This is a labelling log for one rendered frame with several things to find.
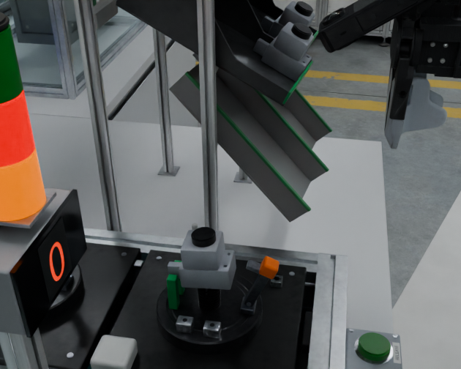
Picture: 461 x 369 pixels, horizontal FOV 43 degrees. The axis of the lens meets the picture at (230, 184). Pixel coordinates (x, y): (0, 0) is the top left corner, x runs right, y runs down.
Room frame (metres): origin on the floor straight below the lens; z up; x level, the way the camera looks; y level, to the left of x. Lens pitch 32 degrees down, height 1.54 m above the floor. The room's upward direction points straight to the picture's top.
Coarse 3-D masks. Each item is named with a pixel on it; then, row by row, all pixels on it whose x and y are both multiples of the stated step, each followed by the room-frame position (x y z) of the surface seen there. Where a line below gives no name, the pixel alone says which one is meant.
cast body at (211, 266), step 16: (192, 240) 0.57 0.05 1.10; (208, 240) 0.56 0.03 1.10; (192, 256) 0.56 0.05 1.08; (208, 256) 0.55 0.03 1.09; (224, 256) 0.58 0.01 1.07; (176, 272) 0.58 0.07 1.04; (192, 272) 0.56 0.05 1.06; (208, 272) 0.55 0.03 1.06; (224, 272) 0.55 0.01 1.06; (224, 288) 0.55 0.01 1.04
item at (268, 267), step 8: (248, 264) 0.56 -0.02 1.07; (256, 264) 0.56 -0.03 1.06; (264, 264) 0.55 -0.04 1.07; (272, 264) 0.56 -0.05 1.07; (256, 272) 0.56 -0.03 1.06; (264, 272) 0.55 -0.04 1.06; (272, 272) 0.55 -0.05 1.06; (256, 280) 0.56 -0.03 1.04; (264, 280) 0.55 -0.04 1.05; (256, 288) 0.56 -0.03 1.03; (248, 296) 0.56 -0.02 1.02; (256, 296) 0.56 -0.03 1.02; (248, 304) 0.56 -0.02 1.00
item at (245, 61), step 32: (128, 0) 0.84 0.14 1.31; (160, 0) 0.82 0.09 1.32; (192, 0) 0.81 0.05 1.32; (224, 0) 0.93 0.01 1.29; (192, 32) 0.81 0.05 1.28; (224, 32) 0.90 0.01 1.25; (256, 32) 0.91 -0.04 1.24; (224, 64) 0.79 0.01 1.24; (256, 64) 0.84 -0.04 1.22; (288, 96) 0.76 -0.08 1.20
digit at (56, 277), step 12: (60, 228) 0.42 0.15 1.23; (48, 240) 0.40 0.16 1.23; (60, 240) 0.42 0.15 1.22; (48, 252) 0.40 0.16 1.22; (60, 252) 0.41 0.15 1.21; (48, 264) 0.39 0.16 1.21; (60, 264) 0.41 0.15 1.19; (48, 276) 0.39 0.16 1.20; (60, 276) 0.41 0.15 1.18; (48, 288) 0.38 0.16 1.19
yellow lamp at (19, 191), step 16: (32, 160) 0.40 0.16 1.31; (0, 176) 0.39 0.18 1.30; (16, 176) 0.39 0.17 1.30; (32, 176) 0.40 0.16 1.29; (0, 192) 0.38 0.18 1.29; (16, 192) 0.39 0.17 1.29; (32, 192) 0.40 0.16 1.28; (0, 208) 0.39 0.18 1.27; (16, 208) 0.39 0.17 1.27; (32, 208) 0.39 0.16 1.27
